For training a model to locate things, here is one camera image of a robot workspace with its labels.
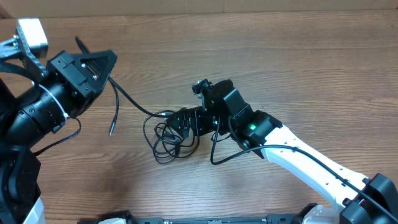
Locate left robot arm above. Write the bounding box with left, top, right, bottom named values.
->
left=1, top=50, right=117, bottom=223

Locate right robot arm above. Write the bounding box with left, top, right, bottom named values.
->
left=166, top=79, right=397, bottom=223

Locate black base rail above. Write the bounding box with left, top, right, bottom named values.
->
left=77, top=210, right=305, bottom=224

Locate black USB cable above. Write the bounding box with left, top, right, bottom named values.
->
left=75, top=36, right=201, bottom=165

